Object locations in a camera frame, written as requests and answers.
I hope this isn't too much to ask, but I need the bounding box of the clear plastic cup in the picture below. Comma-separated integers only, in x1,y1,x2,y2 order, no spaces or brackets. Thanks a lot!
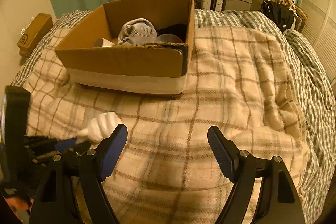
154,34,183,43

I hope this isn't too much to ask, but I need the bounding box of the white sock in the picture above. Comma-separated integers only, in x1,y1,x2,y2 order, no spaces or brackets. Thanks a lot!
117,18,158,46

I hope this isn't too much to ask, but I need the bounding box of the black jacket on chair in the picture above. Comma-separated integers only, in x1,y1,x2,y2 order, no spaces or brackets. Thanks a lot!
260,1,294,32

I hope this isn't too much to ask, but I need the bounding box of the beige plaid blanket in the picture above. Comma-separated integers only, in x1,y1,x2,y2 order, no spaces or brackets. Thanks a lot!
24,26,307,223

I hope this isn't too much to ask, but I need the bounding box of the open cardboard box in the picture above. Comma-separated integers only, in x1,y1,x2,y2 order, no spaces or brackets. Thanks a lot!
55,0,195,96

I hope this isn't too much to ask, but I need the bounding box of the small cardboard box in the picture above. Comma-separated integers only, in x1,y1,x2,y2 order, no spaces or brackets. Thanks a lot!
17,13,53,57

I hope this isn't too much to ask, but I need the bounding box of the left hand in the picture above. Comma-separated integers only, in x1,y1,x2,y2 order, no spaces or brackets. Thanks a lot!
5,196,31,219

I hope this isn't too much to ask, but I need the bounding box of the green gingham duvet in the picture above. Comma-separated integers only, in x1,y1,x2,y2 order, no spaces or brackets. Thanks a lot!
13,10,335,223

